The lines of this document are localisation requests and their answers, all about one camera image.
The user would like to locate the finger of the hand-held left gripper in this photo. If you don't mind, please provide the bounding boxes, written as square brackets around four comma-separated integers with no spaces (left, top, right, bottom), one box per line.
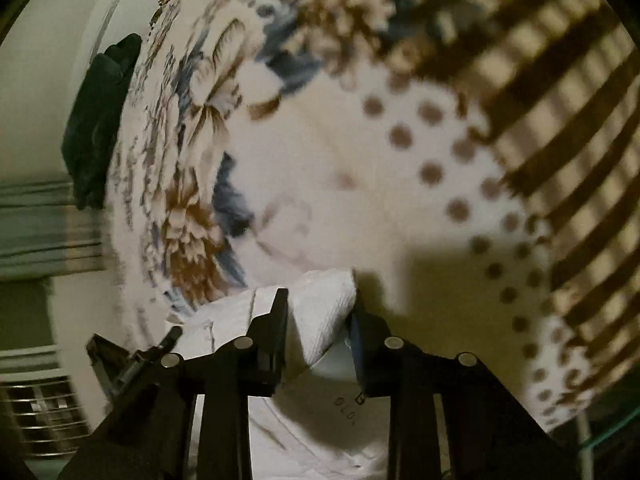
[87,326,183,401]

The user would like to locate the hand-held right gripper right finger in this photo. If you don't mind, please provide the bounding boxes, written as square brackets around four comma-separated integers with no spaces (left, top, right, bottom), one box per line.
[349,309,581,480]

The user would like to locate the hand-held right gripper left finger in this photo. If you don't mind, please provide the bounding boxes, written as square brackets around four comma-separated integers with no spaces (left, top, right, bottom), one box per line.
[57,287,290,480]

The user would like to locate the white pants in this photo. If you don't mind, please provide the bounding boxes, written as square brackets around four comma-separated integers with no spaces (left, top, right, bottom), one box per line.
[167,269,393,480]

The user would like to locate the grey-green curtain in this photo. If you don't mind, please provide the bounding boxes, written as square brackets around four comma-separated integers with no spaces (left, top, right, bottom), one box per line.
[0,180,108,278]

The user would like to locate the floral checked bedsheet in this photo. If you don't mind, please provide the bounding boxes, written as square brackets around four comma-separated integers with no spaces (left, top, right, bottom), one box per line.
[102,0,640,431]

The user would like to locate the dark green blanket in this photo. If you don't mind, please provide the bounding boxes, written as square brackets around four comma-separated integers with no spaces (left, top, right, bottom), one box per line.
[61,32,144,211]

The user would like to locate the white bed headboard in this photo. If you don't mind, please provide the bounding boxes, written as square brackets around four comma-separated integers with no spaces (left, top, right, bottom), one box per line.
[72,0,201,86]

